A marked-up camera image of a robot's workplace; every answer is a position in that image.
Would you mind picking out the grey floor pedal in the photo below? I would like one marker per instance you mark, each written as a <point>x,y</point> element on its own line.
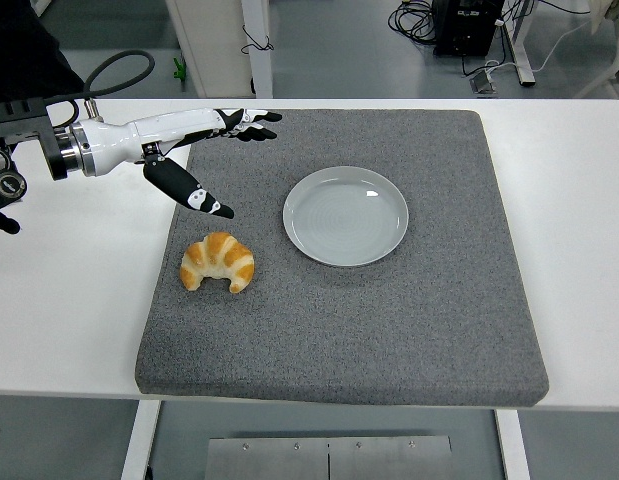
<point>483,82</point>

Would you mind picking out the small green object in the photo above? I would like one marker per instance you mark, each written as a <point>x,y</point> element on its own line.
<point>179,70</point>

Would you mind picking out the white desk leg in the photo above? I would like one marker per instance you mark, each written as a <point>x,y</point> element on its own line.
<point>521,60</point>

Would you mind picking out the white table leg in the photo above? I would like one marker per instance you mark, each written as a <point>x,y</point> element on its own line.
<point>139,440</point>
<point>511,445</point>

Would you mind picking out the white tubular frame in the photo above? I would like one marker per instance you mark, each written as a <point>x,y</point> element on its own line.
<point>617,50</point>

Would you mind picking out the black computer case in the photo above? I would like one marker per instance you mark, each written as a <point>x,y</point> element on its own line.
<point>464,30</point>

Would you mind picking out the golden croissant bread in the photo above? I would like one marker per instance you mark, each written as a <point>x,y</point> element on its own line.
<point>219,255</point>

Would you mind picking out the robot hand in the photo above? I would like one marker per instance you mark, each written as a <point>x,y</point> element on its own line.
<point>119,137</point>

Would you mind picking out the pale grey round plate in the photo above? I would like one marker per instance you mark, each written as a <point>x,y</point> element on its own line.
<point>344,220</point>

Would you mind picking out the grey metal plate with screws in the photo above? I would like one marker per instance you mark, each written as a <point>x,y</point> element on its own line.
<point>329,460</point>

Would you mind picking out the grey speckled table mat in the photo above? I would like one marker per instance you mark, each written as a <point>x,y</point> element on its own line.
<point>339,325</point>

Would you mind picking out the person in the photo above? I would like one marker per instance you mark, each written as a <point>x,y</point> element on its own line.
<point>19,45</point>

